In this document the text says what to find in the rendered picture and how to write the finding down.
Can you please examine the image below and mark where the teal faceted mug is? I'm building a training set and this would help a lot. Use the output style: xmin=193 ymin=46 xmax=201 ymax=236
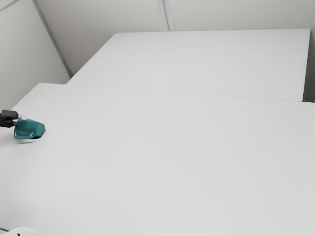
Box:
xmin=13 ymin=118 xmax=46 ymax=140

